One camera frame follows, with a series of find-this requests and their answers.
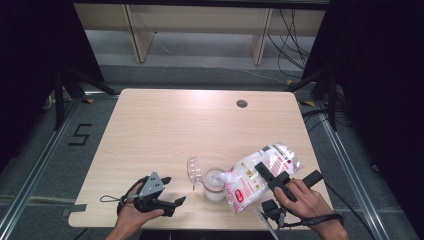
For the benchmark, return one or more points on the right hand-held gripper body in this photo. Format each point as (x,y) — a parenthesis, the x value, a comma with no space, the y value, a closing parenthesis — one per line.
(280,183)

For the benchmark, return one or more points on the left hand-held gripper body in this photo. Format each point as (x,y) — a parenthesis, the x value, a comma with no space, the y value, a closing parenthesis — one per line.
(151,188)

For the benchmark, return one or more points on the clear bag of white powder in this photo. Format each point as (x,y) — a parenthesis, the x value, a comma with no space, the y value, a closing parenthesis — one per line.
(253,180)

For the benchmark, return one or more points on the clear jar with pink lid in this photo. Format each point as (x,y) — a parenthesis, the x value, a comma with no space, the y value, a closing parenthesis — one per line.
(213,186)

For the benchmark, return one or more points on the person's right hand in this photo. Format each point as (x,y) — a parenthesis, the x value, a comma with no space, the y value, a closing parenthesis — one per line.
(305,200)

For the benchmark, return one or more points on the person's left hand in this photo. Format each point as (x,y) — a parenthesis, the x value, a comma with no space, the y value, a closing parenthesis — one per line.
(130,216)

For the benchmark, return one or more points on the grey table grommet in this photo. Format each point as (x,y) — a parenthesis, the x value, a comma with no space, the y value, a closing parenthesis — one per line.
(242,103)

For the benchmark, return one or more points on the grey tape strip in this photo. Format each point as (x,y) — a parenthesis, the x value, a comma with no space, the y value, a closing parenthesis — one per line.
(75,210)

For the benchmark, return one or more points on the yellow black tape piece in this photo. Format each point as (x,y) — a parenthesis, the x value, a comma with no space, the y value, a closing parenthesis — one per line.
(289,81)
(88,100)
(307,103)

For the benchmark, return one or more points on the black stand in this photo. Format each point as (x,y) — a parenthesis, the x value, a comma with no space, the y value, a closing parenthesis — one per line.
(60,100)
(325,90)

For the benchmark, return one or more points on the black curtain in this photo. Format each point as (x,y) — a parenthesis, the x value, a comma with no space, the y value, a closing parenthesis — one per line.
(30,66)
(380,83)

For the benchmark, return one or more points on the wooden shelf unit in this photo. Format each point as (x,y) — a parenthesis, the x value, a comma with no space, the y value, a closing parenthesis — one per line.
(200,16)

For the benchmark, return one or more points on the metal floor rail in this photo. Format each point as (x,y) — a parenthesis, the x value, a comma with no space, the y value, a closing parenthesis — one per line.
(36,173)
(350,166)

